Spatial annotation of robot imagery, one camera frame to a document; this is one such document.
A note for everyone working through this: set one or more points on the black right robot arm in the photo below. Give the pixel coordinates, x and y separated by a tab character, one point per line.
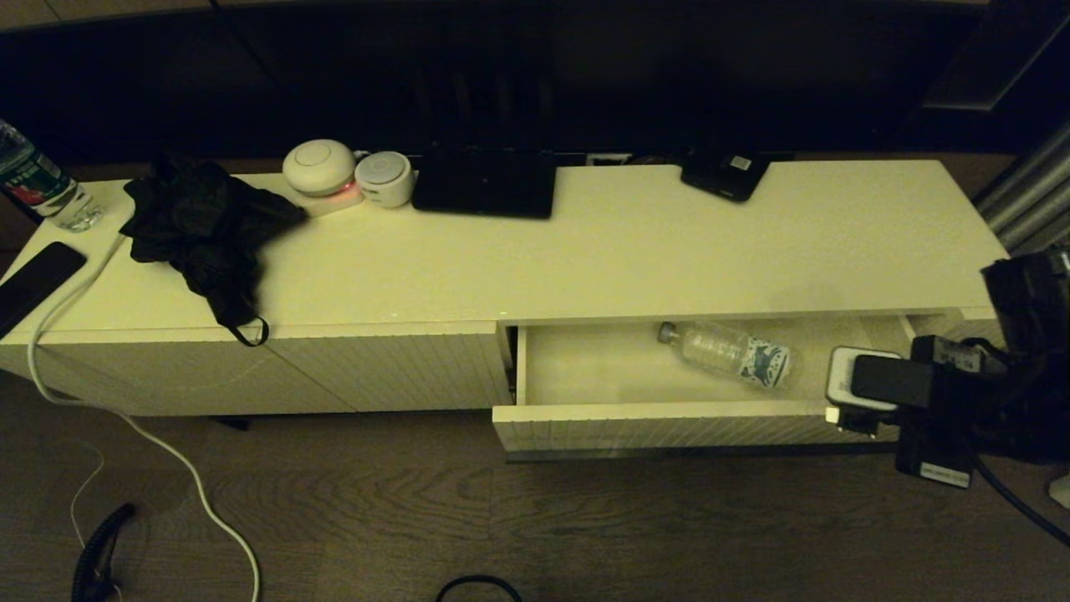
1032	301

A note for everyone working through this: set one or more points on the black crumpled cloth bag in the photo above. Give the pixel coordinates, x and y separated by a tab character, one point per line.
201	226

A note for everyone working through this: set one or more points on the green labelled water bottle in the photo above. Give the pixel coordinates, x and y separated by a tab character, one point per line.
42	188

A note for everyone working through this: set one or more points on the small white floor object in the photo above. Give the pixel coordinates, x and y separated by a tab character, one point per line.
1062	492

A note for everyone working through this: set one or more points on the white flat charging base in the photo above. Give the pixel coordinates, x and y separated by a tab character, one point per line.
334	203

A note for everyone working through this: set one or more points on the clear plastic water bottle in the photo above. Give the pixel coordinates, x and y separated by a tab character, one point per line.
736	355

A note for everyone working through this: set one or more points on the white dome shaped device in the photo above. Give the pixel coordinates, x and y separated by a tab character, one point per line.
318	167

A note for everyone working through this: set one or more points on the small black labelled box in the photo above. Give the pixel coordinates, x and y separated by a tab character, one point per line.
723	178

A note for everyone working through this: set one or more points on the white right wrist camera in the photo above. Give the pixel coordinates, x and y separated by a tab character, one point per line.
878	380

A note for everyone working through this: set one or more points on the dark angular panel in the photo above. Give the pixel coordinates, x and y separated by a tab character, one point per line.
995	58

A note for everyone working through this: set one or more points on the white fluted drawer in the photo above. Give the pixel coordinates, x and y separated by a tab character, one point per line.
602	431

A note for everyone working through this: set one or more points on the large black television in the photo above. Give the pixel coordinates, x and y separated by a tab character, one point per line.
585	75

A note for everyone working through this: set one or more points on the white power socket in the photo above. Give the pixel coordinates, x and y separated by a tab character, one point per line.
608	160

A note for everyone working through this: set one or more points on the grey curtain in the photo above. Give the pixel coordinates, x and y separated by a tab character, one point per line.
1032	192

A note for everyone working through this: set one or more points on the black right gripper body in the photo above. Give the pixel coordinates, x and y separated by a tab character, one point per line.
953	418

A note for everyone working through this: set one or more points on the black router box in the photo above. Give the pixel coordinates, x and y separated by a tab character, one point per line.
485	188

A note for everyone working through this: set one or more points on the black smartphone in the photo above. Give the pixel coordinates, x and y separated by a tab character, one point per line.
33	284

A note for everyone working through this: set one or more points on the white low cabinet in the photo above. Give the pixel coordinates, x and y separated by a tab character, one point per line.
585	267

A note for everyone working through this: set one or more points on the white cylindrical speaker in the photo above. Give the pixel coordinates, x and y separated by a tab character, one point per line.
384	180

